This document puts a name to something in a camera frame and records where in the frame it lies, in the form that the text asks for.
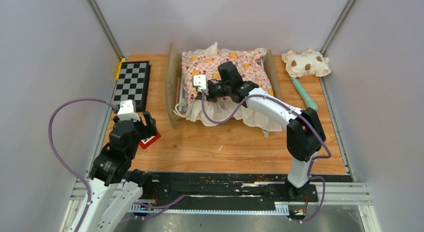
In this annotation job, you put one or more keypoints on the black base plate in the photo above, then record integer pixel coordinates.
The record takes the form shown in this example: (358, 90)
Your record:
(231, 184)

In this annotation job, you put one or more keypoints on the pink checkered duck cushion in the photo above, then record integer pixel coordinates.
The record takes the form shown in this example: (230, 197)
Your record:
(205, 62)

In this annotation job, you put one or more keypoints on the cream pillow brown spots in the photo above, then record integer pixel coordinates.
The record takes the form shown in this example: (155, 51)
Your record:
(307, 63)

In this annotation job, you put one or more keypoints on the wooden pet bed striped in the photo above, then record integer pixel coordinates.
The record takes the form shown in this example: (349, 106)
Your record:
(174, 72)

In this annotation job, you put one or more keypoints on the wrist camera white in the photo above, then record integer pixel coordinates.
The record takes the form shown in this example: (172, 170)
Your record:
(200, 83)
(127, 111)

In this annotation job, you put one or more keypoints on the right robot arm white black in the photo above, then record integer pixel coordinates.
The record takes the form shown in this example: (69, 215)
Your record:
(304, 131)

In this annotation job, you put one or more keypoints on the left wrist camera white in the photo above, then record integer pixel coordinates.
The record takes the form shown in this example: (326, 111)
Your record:
(127, 111)

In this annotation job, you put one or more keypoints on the red white window brick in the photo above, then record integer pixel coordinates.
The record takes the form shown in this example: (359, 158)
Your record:
(145, 143)

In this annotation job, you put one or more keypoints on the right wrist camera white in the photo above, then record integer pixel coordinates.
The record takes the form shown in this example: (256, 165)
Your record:
(200, 83)

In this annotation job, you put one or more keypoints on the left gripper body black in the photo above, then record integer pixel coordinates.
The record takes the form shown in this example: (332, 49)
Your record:
(141, 133)

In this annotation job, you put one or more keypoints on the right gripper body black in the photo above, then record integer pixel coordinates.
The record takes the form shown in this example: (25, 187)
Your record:
(218, 89)

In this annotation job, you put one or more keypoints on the yellow clip on frame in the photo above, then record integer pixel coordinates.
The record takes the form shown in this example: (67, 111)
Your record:
(119, 68)

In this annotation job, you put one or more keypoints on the teal cylindrical toy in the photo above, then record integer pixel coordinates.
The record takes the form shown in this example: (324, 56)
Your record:
(308, 101)

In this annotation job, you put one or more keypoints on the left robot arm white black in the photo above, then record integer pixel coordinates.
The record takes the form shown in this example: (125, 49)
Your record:
(114, 188)

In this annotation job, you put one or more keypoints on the black grey chessboard box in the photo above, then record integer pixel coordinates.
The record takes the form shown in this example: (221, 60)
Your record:
(132, 84)

